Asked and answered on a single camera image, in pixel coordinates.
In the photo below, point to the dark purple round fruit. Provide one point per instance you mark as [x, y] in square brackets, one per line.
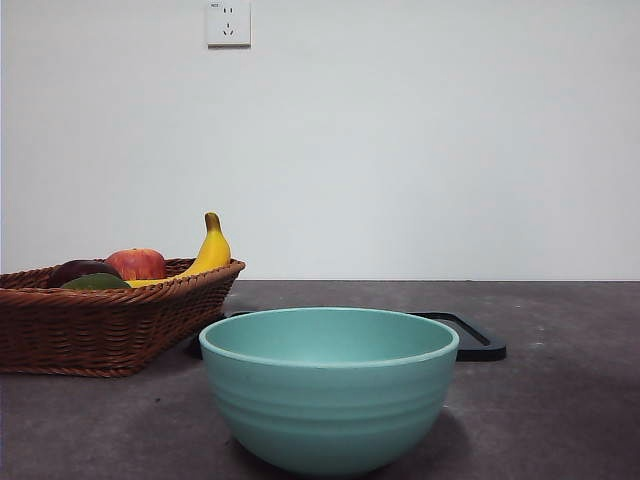
[82, 269]

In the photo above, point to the yellow banana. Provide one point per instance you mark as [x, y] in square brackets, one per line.
[215, 250]

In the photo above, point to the green avocado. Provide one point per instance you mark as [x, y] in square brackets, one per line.
[95, 283]

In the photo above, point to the white wall socket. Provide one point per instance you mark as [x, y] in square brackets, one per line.
[229, 25]

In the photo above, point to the brown wicker basket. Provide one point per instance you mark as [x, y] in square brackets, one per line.
[100, 330]

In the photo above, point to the red apple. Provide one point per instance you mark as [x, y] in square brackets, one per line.
[137, 265]

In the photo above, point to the black rectangular tray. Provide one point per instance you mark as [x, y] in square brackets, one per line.
[480, 350]

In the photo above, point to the teal ribbed bowl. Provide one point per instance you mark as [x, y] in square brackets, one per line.
[325, 410]

